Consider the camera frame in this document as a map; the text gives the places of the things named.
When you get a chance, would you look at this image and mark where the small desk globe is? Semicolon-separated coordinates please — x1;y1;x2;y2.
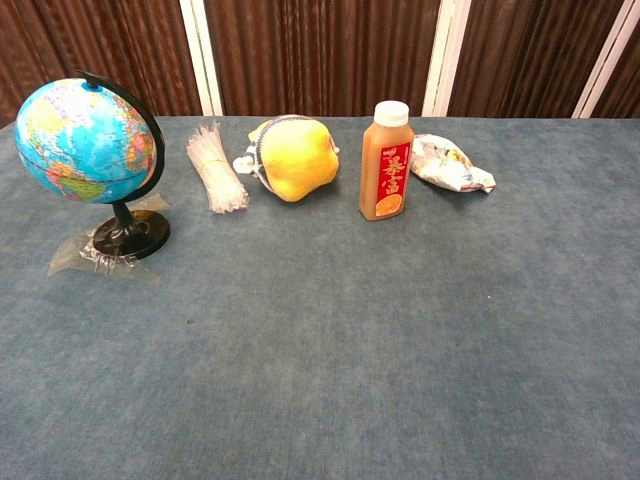
14;69;172;261

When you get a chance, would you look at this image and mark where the yellow plush pouch with zipper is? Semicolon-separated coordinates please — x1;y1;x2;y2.
233;114;342;204

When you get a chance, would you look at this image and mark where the orange juice bottle red label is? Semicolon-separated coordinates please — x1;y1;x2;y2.
358;100;417;222

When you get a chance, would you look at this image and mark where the blue felt table mat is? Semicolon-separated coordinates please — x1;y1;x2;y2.
0;115;640;480

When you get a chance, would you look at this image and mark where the crumpled white snack bag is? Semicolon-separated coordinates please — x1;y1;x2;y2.
409;133;498;195

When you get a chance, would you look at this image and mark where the brown ribbed partition panel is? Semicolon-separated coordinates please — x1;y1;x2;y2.
203;0;444;119
447;0;626;120
0;0;204;129
592;19;640;120

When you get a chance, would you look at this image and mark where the bundle of clear cable ties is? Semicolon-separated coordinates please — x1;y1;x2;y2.
185;121;250;216

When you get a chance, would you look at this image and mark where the white partition post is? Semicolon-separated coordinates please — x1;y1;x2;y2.
178;0;225;117
571;0;640;120
421;0;472;118

